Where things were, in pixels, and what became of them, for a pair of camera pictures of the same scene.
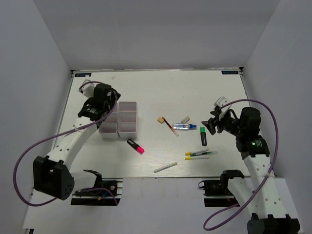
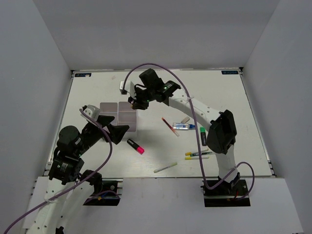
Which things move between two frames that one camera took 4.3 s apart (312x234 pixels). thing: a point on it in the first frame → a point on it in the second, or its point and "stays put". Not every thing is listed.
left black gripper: [112, 96] → [116, 132]
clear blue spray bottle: [183, 126] stays put
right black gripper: [210, 124] → [138, 104]
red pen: [169, 125] stays put
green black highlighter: [203, 130] stays put
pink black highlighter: [137, 148] stays put
